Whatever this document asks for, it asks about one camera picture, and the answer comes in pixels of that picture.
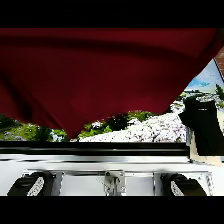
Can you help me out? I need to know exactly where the red T-shirt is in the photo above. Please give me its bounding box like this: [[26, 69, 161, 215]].
[[0, 28, 224, 140]]

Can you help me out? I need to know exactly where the silver frame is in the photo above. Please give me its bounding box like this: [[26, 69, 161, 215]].
[[0, 153, 224, 197]]

